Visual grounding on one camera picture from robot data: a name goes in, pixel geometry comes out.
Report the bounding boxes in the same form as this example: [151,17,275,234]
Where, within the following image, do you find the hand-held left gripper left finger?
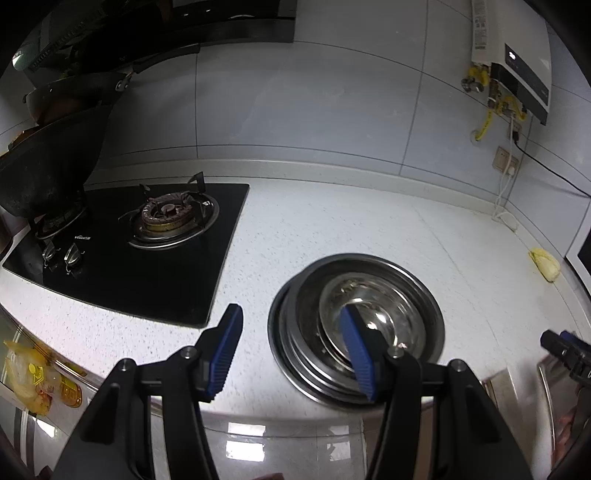
[53,303,244,480]

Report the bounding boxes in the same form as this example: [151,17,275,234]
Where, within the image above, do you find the dark frying pan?
[23,69,134,125]

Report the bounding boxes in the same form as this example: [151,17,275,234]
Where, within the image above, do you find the gas burner with grate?
[117,172,220,252]

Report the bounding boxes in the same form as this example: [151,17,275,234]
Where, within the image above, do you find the beige wall socket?
[492,145,522,176]

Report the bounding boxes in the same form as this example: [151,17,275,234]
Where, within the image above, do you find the pipe fittings under heater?
[462,65,529,123]

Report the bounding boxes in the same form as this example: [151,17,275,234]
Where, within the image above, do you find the yellow gas hose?
[470,108,495,144]

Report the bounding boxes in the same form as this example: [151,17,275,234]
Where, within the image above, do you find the white cable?
[492,164,520,232]

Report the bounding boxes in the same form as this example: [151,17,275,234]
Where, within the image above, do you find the yellow plastic bag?
[2,339,63,416]

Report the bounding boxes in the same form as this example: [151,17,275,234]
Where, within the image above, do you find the black wok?
[0,104,114,220]

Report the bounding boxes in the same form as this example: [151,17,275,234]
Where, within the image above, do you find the small steel bowl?
[536,357,583,467]

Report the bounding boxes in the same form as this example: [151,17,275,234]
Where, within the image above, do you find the yellow cloth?
[527,248,561,283]

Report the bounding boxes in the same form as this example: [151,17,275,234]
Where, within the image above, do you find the black glass gas stove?
[2,182,251,329]

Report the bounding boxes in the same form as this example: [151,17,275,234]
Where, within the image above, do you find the stack of steel bowls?
[268,252,447,408]

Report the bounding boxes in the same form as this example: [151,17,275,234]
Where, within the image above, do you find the black range hood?
[11,0,296,77]

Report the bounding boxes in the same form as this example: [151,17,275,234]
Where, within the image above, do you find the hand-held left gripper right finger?
[339,308,534,480]

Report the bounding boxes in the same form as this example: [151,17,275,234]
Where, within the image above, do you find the glossy grey cabinet front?
[0,300,546,480]

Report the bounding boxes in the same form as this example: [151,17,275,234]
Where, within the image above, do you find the black appliance with white frame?
[566,226,591,296]

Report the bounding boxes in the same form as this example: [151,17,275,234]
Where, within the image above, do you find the large steel bowl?
[318,271,431,370]

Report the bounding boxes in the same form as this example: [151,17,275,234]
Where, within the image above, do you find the black cable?
[510,117,591,199]

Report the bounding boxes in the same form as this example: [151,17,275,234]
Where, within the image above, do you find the white gas water heater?
[470,0,554,126]

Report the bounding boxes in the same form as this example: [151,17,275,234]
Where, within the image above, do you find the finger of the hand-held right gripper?
[540,329,591,384]

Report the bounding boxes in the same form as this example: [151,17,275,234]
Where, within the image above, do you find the medium deep steel plate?
[281,261,441,393]

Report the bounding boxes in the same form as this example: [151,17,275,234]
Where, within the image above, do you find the amber oil bottle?
[46,369,84,409]

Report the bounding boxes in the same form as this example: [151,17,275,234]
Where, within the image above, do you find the gas burner under wok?
[32,203,88,241]

